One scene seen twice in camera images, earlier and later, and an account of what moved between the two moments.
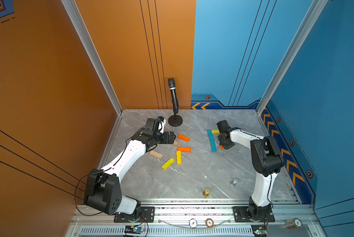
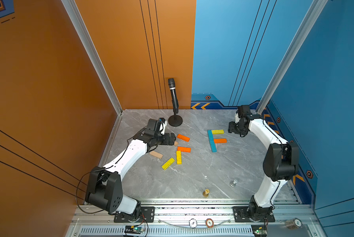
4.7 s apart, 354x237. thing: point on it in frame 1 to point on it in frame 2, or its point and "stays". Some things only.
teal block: (211, 136) stays
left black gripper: (166, 140) stays
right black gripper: (225, 146) to (231, 129)
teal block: (213, 146) stays
